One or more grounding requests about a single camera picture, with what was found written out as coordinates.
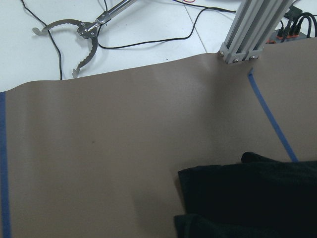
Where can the black graphic t-shirt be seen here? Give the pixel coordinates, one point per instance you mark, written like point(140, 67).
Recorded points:
point(257, 198)

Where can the brown paper table cover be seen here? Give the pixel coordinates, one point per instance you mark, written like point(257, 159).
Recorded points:
point(99, 156)

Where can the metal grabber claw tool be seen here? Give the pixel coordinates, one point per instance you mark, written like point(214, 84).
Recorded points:
point(88, 30)

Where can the aluminium frame post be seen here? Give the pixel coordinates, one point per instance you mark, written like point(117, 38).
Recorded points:
point(254, 22)

